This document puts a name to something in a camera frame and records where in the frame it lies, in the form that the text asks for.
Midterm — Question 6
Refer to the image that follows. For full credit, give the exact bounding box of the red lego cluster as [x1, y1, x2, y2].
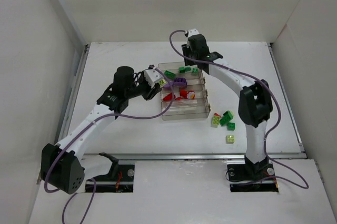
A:
[175, 90, 189, 100]

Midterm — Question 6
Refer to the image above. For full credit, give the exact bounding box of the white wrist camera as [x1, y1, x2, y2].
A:
[184, 28, 200, 38]
[143, 65, 164, 88]

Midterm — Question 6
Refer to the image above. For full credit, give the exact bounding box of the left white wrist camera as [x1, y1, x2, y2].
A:
[143, 65, 164, 88]

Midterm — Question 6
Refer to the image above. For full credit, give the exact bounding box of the aluminium rail front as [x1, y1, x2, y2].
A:
[81, 152, 308, 160]

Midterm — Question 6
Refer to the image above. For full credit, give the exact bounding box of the green stepped lego brick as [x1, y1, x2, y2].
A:
[178, 67, 185, 74]

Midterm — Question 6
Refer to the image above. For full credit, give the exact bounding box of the purple lotus lego brick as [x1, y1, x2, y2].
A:
[173, 77, 187, 88]

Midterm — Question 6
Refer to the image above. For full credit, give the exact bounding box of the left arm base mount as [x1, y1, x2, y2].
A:
[85, 152, 135, 193]

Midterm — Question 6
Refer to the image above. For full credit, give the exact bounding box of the green and lime brick top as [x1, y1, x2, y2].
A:
[158, 79, 167, 88]

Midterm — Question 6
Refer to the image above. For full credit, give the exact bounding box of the dark green angled brick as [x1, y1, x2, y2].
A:
[219, 110, 234, 126]

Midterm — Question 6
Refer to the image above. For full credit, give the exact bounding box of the clear bin first row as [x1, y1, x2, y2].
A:
[158, 62, 201, 76]

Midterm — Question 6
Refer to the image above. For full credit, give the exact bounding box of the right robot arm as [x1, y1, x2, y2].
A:
[182, 30, 273, 181]

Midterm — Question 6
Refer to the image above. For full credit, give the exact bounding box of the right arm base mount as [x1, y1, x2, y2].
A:
[225, 164, 279, 192]

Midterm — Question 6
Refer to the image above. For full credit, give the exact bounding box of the lime brick with red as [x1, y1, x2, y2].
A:
[211, 113, 221, 128]

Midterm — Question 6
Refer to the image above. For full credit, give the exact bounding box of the green square brick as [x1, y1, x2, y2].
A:
[227, 122, 235, 131]

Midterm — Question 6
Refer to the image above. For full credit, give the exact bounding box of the red rectangular lego brick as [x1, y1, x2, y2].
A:
[163, 93, 176, 101]

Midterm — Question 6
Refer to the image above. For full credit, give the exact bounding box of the small green brick in bin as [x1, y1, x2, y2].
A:
[185, 67, 199, 75]

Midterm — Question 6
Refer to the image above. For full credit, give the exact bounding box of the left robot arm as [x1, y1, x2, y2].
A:
[41, 66, 165, 195]

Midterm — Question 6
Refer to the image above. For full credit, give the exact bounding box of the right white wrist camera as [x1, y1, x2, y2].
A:
[184, 28, 200, 38]

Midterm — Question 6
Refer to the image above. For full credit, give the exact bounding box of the red flower lego brick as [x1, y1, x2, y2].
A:
[186, 90, 195, 99]

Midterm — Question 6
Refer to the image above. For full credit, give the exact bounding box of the lime square brick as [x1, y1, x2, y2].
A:
[226, 135, 235, 144]

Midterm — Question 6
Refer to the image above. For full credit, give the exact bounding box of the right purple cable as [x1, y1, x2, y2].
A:
[168, 29, 309, 189]

